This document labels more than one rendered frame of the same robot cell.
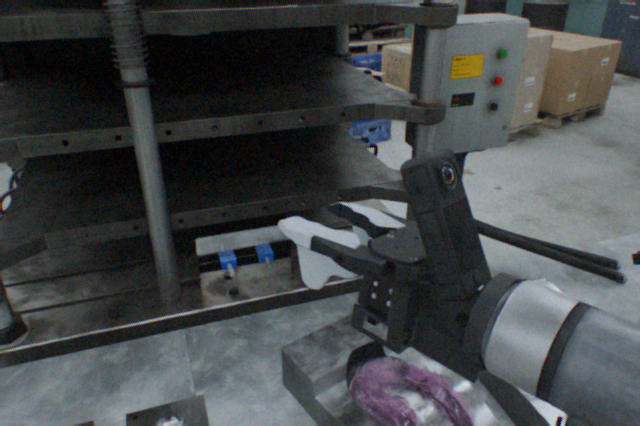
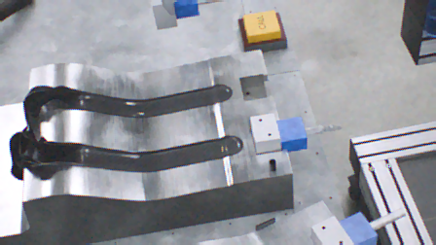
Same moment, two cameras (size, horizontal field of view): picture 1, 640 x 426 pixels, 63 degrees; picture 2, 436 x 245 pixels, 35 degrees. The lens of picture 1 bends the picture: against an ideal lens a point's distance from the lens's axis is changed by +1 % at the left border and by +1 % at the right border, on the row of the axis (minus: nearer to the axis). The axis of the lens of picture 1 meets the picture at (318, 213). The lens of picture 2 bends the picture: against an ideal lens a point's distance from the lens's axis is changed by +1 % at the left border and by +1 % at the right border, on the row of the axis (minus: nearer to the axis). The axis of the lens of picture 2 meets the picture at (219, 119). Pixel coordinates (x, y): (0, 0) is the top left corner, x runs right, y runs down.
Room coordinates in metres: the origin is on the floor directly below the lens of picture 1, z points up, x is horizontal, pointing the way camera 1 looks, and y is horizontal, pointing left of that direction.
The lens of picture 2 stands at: (0.55, 0.14, 1.69)
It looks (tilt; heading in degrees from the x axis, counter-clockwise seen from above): 49 degrees down; 288
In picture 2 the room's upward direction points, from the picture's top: 9 degrees counter-clockwise
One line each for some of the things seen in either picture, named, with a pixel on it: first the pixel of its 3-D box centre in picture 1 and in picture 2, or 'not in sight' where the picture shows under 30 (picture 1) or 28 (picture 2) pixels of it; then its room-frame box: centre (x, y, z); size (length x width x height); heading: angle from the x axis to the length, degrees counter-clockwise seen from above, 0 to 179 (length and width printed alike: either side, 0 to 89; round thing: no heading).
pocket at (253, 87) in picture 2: not in sight; (256, 94); (0.72, -0.60, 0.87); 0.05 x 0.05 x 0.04; 19
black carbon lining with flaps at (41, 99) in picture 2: not in sight; (121, 125); (0.90, -0.48, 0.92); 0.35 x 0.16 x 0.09; 19
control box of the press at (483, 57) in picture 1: (442, 230); not in sight; (1.65, -0.46, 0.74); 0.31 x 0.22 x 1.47; 109
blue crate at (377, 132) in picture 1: (356, 124); not in sight; (4.74, -0.36, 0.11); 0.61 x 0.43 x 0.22; 30
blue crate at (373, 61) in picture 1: (369, 66); not in sight; (6.61, -0.64, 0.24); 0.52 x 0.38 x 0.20; 120
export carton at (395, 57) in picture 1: (409, 65); not in sight; (6.15, -1.06, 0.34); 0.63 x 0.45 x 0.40; 24
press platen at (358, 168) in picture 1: (213, 185); not in sight; (1.57, 0.35, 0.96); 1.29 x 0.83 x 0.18; 109
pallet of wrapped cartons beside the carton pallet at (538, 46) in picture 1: (471, 77); not in sight; (5.06, -1.48, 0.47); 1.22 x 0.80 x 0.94; 28
